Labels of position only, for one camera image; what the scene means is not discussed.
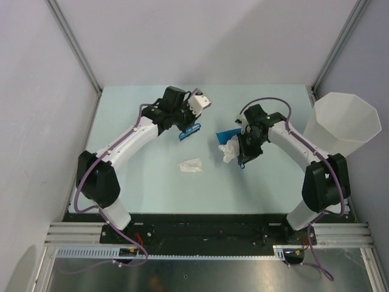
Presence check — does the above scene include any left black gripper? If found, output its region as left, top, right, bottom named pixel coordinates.
left=171, top=100, right=201, bottom=134

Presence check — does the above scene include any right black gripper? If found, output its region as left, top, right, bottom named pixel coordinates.
left=236, top=130, right=266, bottom=164

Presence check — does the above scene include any blue hand brush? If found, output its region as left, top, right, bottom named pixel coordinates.
left=179, top=123, right=201, bottom=141

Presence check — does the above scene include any blue dustpan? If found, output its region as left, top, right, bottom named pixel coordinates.
left=216, top=128, right=241, bottom=145

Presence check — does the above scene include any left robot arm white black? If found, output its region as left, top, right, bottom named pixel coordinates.
left=74, top=86, right=211, bottom=243

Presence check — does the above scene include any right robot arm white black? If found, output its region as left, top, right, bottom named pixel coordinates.
left=236, top=104, right=351, bottom=244

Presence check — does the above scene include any paper scrap back middle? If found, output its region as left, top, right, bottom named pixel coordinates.
left=218, top=135, right=239, bottom=163

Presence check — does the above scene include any paper scrap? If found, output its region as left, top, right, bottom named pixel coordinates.
left=218, top=135, right=239, bottom=163
left=177, top=158, right=203, bottom=173

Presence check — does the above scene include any paper scrap back right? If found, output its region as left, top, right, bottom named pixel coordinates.
left=177, top=158, right=203, bottom=173

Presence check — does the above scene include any white translucent waste bin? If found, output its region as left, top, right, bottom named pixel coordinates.
left=303, top=92, right=382, bottom=157

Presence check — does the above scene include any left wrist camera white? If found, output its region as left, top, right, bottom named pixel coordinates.
left=188, top=94, right=212, bottom=117

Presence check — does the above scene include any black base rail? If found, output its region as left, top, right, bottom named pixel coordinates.
left=100, top=214, right=317, bottom=257

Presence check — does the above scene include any left aluminium frame post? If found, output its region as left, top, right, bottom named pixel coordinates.
left=45, top=0, right=102, bottom=97

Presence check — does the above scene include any aluminium frame post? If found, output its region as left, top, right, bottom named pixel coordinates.
left=45, top=0, right=102, bottom=97
left=311, top=0, right=371, bottom=96

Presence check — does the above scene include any aluminium frame rail right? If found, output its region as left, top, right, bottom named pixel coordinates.
left=313, top=223, right=375, bottom=249

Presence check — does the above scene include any aluminium frame rail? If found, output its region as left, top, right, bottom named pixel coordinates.
left=313, top=223, right=375, bottom=249
left=44, top=222, right=104, bottom=246

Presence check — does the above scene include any white slotted cable duct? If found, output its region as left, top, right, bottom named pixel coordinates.
left=56, top=245, right=288, bottom=261

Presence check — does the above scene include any aluminium frame rail left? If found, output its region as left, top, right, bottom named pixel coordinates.
left=44, top=222, right=104, bottom=246

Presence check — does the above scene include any right aluminium frame post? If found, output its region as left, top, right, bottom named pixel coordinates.
left=311, top=0, right=371, bottom=96

